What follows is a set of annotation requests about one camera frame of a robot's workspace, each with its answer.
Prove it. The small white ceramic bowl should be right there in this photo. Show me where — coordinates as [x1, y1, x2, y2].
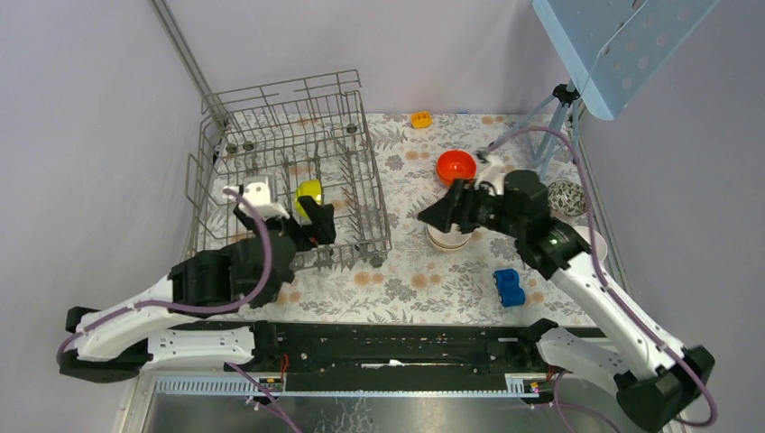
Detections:
[574, 226, 609, 264]

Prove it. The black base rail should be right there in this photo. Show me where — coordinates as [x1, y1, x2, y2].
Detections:
[238, 321, 559, 392]

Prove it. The floral tablecloth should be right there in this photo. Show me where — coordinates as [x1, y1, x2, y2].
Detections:
[238, 114, 591, 327]

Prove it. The orange plastic bowl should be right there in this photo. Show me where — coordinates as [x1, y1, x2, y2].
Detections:
[436, 150, 477, 186]

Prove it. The beige floral ceramic bowl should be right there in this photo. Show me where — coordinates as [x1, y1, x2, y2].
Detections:
[426, 224, 472, 244]

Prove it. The blue toy car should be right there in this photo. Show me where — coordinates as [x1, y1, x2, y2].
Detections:
[493, 269, 526, 308]

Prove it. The light blue perforated stand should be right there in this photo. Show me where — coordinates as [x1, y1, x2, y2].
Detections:
[488, 0, 722, 180]

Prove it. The yellow-green plastic bowl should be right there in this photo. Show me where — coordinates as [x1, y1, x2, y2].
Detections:
[294, 179, 323, 220]

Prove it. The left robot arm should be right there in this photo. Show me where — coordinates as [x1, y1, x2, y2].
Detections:
[56, 192, 336, 383]

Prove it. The grey wire dish rack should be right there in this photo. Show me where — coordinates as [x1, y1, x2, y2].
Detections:
[185, 69, 392, 270]

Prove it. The yellow plastic toy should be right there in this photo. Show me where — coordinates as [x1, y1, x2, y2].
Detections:
[410, 111, 433, 129]

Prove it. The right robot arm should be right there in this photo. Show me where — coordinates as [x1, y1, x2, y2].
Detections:
[418, 170, 715, 432]

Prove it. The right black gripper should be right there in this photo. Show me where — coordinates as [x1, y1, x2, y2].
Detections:
[416, 178, 524, 238]

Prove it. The beige ribbed ceramic bowl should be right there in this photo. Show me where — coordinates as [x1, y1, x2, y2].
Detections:
[428, 237, 470, 253]

